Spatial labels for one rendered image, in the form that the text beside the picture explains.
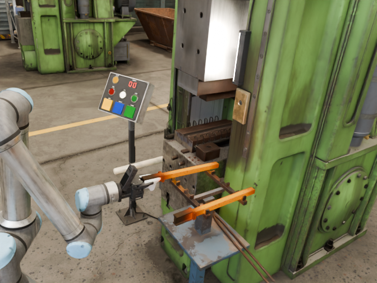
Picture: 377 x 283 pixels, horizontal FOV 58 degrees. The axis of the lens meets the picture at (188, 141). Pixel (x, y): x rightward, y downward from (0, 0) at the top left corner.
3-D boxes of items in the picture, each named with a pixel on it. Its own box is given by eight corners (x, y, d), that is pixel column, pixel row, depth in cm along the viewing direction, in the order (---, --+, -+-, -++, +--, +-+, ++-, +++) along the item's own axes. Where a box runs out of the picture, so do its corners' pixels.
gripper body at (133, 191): (137, 188, 158) (113, 195, 152) (138, 173, 154) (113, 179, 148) (145, 197, 153) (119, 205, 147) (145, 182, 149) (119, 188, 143)
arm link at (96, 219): (76, 240, 143) (74, 217, 137) (84, 222, 153) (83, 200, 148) (98, 242, 143) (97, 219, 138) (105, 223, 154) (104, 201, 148)
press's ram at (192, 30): (214, 86, 170) (223, 1, 152) (173, 67, 197) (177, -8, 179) (271, 78, 192) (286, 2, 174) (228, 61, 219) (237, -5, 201)
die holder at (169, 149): (191, 228, 207) (197, 167, 186) (160, 196, 234) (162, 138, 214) (257, 201, 236) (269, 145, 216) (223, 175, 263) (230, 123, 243)
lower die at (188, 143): (191, 153, 200) (192, 140, 196) (174, 138, 214) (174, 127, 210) (244, 138, 222) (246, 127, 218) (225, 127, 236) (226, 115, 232)
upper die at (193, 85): (196, 96, 184) (198, 79, 179) (177, 85, 198) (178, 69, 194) (252, 87, 206) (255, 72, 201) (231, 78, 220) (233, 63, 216)
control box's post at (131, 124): (130, 217, 282) (129, 94, 233) (128, 214, 285) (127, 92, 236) (134, 215, 284) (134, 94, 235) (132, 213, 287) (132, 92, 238)
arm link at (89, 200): (74, 205, 144) (72, 185, 140) (102, 197, 151) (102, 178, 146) (80, 218, 137) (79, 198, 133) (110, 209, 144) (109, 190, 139)
